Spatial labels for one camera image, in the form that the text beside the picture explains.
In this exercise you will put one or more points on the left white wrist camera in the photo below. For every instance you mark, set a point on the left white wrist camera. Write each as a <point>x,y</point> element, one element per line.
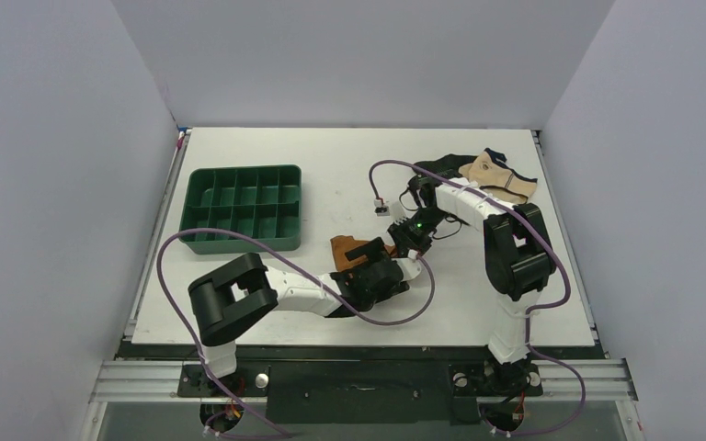
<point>409,265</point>

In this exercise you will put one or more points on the green compartment tray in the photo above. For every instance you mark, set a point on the green compartment tray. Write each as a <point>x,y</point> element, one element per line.
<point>261,202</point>

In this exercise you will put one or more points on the beige underwear with dark trim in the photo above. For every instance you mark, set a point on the beige underwear with dark trim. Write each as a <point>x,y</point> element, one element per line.
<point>491,172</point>

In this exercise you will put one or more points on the brown underwear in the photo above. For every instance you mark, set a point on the brown underwear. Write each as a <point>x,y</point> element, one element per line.
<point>339,244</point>

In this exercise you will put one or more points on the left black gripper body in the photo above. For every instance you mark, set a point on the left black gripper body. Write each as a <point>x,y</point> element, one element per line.
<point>400,286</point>

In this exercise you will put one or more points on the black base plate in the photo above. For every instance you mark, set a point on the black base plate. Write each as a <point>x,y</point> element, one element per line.
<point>386,385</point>

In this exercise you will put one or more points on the black patterned underwear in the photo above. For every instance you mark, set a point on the black patterned underwear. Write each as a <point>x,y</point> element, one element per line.
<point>448,165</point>

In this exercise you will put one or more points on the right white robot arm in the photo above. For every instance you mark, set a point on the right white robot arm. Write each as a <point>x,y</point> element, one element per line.
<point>516,264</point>

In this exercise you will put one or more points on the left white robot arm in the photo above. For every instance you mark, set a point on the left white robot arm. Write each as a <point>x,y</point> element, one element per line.
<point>231,299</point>

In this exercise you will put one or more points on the aluminium frame rail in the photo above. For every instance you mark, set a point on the aluminium frame rail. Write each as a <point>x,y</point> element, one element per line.
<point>142,382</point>

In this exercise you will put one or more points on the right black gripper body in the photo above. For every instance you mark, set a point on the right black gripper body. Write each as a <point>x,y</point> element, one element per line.
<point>404,230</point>

